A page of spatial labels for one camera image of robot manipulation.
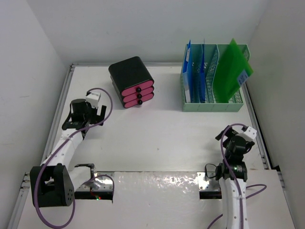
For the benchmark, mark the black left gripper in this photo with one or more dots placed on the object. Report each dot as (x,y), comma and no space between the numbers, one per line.
(97,119)

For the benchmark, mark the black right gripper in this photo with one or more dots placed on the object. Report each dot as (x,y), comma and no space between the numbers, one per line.
(228,131)

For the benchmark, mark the pink bottom drawer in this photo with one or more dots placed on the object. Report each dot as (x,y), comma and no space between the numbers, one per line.
(138,101)

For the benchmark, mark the pink drawer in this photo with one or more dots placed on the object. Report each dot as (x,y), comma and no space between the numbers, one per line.
(137,95)
(137,88)
(138,101)

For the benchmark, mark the pink top drawer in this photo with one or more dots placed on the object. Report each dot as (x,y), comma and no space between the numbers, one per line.
(137,88)

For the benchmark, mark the dark blue clipboard folder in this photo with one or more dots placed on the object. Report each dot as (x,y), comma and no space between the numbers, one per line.
(202,78)

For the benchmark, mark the green clip file folder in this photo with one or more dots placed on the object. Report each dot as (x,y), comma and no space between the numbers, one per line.
(232,71)

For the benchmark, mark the light blue book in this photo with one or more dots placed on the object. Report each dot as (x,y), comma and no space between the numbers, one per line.
(187,72)

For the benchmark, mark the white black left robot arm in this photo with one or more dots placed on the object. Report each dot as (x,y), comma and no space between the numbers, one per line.
(52,185)

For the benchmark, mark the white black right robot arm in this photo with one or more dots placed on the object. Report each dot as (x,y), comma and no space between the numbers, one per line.
(236,140)

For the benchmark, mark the pink middle drawer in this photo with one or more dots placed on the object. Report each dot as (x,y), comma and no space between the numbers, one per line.
(137,95)

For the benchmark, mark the black drawer cabinet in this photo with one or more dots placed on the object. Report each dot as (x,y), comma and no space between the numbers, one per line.
(127,73)

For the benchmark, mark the mint green file rack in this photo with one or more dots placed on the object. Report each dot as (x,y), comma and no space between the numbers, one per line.
(210,53)

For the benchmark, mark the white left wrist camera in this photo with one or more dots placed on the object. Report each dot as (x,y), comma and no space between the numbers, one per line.
(93,99)

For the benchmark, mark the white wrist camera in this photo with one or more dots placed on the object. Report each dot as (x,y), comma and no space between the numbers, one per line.
(249,134)
(93,99)

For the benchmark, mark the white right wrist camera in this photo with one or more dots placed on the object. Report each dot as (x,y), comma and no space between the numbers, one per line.
(249,134)

